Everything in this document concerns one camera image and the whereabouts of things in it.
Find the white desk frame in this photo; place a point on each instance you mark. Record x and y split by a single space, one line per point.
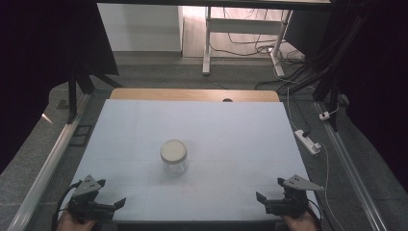
243 26

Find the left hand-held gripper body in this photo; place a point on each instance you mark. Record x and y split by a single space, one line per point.
84 205

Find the clear plastic container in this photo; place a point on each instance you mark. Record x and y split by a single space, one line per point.
174 168

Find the black metal stand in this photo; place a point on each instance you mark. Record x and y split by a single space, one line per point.
73 96
332 80

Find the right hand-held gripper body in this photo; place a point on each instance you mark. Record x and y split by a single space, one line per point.
293 205

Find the small white adapter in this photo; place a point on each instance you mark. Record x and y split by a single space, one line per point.
324 115

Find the white power strip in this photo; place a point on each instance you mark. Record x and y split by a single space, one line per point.
307 141

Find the black curtain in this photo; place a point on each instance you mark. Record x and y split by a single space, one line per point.
378 80
38 57

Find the wooden table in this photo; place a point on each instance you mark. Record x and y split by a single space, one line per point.
179 95

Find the person's left hand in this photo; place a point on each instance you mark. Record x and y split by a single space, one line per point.
72 224

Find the person's right hand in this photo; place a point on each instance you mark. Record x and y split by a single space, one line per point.
300 224

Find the metal floor rail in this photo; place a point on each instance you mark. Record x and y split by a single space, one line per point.
349 173
48 166

